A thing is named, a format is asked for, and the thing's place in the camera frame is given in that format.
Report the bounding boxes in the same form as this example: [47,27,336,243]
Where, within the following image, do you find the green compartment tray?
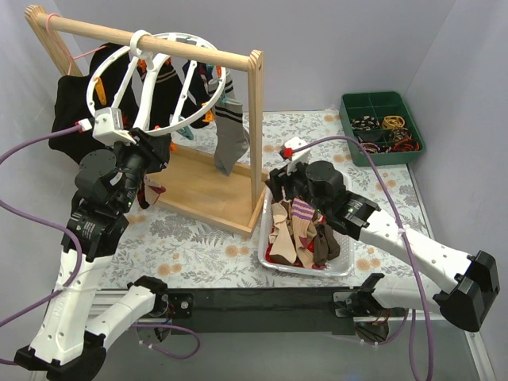
[339,91,425,167]

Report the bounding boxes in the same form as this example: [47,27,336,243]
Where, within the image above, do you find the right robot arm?
[265,160,500,333]

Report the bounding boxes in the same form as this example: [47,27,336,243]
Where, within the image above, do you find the wooden clothes rack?
[25,5,267,237]

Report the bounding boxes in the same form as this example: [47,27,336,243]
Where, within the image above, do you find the white round clip hanger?
[86,30,229,145]

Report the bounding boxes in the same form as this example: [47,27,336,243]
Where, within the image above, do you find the black garment on hanger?
[48,43,139,164]

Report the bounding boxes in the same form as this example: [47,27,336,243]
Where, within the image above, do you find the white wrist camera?
[280,137,310,175]
[76,107,136,147]

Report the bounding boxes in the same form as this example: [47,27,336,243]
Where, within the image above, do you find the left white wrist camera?
[76,107,136,147]

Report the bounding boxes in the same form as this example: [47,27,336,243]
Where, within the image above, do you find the black sock brown stripes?
[148,58,181,130]

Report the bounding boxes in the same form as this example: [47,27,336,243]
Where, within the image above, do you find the brown sock in basket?
[313,222,341,267]

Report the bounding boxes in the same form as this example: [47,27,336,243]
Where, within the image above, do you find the maroon beige purple striped sock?
[144,176,166,206]

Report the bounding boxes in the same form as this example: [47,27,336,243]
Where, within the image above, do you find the beige sock in basket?
[269,200,313,267]

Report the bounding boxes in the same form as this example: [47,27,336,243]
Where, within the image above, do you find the red yellow argyle sock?
[137,183,150,210]

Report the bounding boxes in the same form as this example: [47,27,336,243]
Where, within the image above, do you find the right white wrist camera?
[280,137,310,175]

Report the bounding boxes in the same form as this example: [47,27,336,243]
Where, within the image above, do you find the white plastic laundry basket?
[257,188,354,278]

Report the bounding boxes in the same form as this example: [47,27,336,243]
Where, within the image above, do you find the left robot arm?
[14,129,171,380]

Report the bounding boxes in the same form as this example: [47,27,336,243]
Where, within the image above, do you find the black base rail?
[166,287,355,335]

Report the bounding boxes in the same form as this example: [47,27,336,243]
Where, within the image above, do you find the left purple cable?
[0,122,84,366]

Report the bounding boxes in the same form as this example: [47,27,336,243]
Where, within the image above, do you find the navy sock green toe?
[183,63,211,117]

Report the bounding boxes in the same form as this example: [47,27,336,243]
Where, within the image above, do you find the floral table mat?
[102,110,433,289]

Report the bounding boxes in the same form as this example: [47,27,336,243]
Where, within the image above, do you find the grey striped sock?
[214,98,250,176]
[208,75,235,106]

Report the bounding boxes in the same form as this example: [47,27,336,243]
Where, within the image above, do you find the teal clothes clip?
[177,126,194,140]

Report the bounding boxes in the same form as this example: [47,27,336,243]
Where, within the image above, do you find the red sock in basket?
[265,243,328,270]

